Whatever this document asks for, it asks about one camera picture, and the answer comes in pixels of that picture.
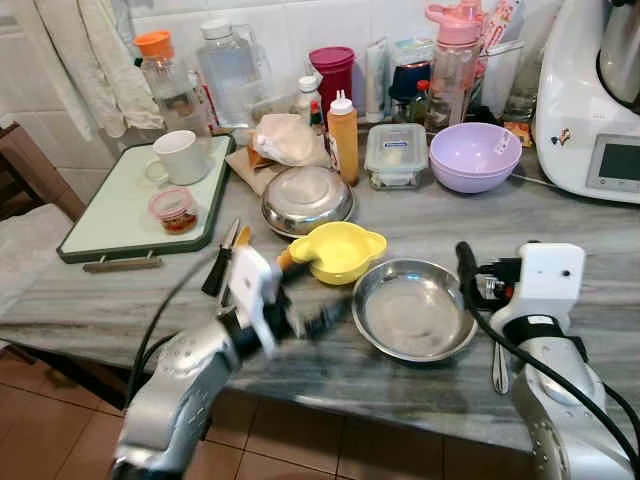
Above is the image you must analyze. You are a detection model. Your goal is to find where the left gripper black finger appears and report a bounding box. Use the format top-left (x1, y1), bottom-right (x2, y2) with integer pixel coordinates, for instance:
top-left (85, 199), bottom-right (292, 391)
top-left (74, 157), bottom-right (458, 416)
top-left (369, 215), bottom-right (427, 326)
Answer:
top-left (280, 262), bottom-right (323, 301)
top-left (300, 298), bottom-right (353, 337)

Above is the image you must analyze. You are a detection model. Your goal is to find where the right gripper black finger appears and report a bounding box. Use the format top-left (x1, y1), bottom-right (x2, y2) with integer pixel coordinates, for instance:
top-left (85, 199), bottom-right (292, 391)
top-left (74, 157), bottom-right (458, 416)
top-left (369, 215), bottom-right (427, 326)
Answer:
top-left (455, 241), bottom-right (482, 294)

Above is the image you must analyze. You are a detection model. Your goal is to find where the shallow steel plate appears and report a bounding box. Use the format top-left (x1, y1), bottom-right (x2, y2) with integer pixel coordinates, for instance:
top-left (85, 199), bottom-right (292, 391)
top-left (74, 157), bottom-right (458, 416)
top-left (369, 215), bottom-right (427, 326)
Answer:
top-left (351, 257), bottom-right (480, 364)

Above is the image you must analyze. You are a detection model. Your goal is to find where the domed steel bowl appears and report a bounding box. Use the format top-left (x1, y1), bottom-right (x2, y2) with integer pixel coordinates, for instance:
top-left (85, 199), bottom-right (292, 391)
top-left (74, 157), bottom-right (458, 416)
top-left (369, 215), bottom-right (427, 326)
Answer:
top-left (261, 165), bottom-right (357, 240)

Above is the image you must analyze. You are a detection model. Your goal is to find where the lilac plastic bowl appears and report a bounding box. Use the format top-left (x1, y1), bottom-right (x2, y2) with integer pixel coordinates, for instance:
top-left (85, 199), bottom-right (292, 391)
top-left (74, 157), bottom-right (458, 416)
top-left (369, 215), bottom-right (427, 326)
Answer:
top-left (429, 121), bottom-right (524, 195)

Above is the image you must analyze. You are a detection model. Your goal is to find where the brown paper sheet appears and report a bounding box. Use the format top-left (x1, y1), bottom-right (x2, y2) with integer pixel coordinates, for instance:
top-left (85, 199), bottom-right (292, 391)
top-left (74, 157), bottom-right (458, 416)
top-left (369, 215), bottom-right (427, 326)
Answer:
top-left (227, 145), bottom-right (293, 197)

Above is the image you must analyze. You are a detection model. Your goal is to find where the glass container with grey lid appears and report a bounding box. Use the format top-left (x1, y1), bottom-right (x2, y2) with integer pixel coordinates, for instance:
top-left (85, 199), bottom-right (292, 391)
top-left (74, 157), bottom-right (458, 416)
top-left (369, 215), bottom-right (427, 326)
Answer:
top-left (363, 122), bottom-right (430, 192)

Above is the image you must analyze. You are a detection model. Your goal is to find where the orange patterned packet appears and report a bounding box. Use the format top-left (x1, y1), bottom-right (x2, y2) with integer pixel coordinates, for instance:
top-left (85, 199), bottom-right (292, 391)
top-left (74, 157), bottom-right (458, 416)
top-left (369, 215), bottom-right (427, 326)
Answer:
top-left (504, 121), bottom-right (535, 150)

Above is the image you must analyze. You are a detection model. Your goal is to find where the orange squeeze bottle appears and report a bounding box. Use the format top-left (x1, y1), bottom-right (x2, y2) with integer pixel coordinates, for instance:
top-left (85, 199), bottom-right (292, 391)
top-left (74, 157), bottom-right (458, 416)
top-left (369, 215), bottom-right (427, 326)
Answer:
top-left (327, 90), bottom-right (360, 187)

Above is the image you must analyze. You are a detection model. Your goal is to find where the small tub with red contents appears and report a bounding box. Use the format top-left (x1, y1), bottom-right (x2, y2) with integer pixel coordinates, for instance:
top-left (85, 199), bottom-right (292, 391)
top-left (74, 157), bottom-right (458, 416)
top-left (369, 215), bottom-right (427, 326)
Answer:
top-left (148, 186), bottom-right (200, 236)

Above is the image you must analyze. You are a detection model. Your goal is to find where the beige food bag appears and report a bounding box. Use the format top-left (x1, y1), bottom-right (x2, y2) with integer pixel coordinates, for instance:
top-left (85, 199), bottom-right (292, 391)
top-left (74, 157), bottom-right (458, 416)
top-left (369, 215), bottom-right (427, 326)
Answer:
top-left (246, 112), bottom-right (332, 169)

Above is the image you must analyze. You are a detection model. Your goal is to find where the white ceramic mug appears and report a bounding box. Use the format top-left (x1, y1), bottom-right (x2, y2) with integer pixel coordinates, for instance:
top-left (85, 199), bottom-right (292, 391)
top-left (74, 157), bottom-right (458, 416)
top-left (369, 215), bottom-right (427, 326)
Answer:
top-left (144, 129), bottom-right (214, 187)

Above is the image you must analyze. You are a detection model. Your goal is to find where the brown wooden bar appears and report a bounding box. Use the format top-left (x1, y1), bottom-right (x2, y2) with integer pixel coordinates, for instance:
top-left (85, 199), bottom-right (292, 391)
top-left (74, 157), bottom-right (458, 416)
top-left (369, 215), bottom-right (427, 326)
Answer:
top-left (82, 255), bottom-right (164, 274)

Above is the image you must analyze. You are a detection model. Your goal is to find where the white kitchen appliance with screen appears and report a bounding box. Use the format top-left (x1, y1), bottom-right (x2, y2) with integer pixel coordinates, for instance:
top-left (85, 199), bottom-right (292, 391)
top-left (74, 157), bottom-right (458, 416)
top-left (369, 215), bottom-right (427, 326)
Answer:
top-left (532, 0), bottom-right (640, 207)

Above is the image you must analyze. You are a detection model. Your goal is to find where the clear glass jar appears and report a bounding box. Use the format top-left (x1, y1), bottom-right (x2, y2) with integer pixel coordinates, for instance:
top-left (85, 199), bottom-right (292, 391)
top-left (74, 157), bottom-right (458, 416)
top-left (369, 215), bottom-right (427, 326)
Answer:
top-left (480, 40), bottom-right (529, 123)

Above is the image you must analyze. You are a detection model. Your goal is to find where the small white capped sauce bottle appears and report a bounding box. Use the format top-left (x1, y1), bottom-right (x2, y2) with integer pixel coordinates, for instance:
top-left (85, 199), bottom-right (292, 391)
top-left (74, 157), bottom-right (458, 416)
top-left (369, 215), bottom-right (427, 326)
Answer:
top-left (295, 76), bottom-right (324, 127)

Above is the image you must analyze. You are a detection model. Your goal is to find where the pale green tray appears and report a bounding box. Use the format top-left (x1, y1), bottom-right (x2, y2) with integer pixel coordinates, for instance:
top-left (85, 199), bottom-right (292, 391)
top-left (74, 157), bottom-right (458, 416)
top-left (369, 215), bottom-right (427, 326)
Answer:
top-left (56, 134), bottom-right (237, 265)

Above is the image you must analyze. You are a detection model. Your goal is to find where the dark blue jar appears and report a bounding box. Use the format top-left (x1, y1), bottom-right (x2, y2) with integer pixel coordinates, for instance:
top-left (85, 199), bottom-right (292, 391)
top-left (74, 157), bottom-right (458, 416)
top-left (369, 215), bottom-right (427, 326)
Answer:
top-left (388, 38), bottom-right (437, 123)

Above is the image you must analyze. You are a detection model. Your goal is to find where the pink water bottle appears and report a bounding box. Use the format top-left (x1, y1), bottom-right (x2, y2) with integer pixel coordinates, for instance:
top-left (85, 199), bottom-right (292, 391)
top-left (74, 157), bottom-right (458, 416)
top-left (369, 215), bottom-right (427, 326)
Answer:
top-left (424, 0), bottom-right (485, 132)

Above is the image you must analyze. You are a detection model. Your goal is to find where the white upright tube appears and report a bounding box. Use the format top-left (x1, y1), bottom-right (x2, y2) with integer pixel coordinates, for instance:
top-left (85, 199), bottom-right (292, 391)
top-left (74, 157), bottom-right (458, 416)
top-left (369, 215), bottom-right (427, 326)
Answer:
top-left (362, 40), bottom-right (392, 123)

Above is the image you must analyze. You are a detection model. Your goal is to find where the maroon plastic tumbler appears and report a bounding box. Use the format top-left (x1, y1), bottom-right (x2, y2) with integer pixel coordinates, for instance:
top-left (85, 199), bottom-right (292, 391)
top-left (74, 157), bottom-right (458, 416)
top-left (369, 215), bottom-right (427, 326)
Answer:
top-left (308, 46), bottom-right (357, 117)

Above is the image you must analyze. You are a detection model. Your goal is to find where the clear bottle with white cap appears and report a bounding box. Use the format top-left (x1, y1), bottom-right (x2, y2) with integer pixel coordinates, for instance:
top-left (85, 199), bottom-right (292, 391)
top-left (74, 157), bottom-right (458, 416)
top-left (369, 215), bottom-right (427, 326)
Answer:
top-left (195, 18), bottom-right (272, 129)

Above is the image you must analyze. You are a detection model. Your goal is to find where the clear bottle with orange cap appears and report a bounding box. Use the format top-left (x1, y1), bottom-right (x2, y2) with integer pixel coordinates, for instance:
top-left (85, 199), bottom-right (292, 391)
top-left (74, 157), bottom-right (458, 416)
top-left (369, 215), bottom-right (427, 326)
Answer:
top-left (133, 29), bottom-right (212, 141)

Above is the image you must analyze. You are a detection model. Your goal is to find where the red and white packet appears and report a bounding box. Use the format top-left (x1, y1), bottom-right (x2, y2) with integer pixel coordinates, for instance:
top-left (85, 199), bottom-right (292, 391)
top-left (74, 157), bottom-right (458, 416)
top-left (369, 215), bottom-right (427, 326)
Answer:
top-left (480, 0), bottom-right (527, 57)

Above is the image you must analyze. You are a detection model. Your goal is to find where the steel appliance mixing jug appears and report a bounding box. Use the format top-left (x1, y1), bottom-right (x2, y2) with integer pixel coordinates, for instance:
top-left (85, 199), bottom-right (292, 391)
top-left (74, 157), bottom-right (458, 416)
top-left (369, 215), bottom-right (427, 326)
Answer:
top-left (597, 0), bottom-right (640, 112)

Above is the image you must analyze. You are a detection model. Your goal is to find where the brown wooden chair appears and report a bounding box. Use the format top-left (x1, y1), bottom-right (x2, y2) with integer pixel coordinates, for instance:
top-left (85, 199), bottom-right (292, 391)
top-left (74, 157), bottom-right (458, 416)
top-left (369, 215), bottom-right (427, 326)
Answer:
top-left (0, 120), bottom-right (87, 223)

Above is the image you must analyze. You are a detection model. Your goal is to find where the beige hanging towel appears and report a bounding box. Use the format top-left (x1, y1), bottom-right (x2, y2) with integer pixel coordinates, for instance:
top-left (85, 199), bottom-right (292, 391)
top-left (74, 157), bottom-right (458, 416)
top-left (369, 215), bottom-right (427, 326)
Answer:
top-left (35, 0), bottom-right (167, 138)

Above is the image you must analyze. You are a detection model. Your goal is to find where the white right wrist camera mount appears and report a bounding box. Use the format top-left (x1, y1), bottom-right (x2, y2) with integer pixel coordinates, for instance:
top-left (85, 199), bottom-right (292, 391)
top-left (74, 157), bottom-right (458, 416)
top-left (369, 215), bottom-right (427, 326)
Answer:
top-left (493, 241), bottom-right (587, 333)

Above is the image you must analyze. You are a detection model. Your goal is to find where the yellow bowl with handles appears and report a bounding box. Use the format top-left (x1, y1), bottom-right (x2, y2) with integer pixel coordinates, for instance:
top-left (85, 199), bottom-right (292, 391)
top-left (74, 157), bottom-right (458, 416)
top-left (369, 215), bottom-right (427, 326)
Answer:
top-left (287, 221), bottom-right (389, 287)

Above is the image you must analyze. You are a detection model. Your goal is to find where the grey appliance power cord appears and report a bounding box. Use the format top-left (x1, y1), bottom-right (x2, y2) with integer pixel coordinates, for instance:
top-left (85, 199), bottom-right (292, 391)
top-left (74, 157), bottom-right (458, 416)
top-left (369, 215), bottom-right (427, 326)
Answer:
top-left (510, 171), bottom-right (563, 192)

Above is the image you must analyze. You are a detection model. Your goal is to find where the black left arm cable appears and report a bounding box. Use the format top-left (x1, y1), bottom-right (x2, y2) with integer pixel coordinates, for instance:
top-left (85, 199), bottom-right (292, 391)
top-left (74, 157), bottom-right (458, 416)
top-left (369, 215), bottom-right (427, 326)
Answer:
top-left (126, 250), bottom-right (233, 403)

